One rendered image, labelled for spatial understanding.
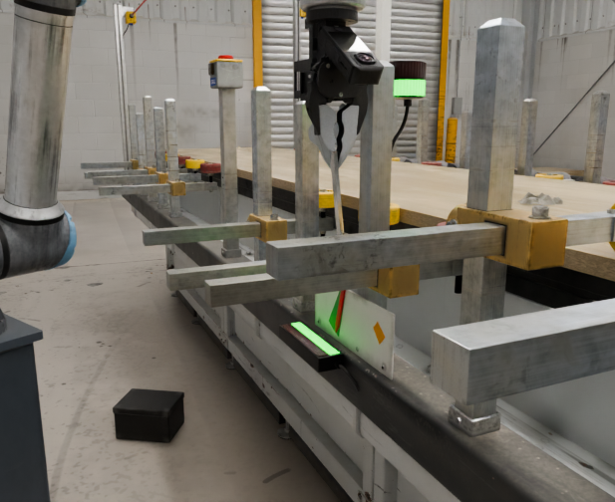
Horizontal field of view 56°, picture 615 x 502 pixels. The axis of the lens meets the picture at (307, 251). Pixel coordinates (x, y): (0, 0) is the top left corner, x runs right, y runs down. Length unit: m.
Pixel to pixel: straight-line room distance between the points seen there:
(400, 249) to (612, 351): 0.25
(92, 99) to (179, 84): 1.21
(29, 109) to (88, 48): 7.33
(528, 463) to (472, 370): 0.43
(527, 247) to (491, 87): 0.17
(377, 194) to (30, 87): 0.80
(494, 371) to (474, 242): 0.32
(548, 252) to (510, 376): 0.33
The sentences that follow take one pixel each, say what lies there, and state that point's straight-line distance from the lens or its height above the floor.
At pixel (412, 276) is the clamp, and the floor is 0.85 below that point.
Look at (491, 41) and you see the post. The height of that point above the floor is 1.15.
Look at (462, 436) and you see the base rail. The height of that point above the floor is 0.70.
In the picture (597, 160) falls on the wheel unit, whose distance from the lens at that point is 1.99.
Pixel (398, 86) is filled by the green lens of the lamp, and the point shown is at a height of 1.12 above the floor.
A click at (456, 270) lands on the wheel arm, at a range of 0.93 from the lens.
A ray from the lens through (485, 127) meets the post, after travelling 0.67.
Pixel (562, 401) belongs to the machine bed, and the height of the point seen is 0.67.
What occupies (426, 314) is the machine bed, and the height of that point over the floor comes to 0.70.
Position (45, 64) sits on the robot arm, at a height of 1.18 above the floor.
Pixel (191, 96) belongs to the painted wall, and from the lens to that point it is 8.80.
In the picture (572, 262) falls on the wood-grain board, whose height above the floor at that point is 0.88.
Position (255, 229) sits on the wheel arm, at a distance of 1.30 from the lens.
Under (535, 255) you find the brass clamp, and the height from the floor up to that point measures 0.94.
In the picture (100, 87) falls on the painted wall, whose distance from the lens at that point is 8.67.
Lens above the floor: 1.07
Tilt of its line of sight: 13 degrees down
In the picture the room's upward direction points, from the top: straight up
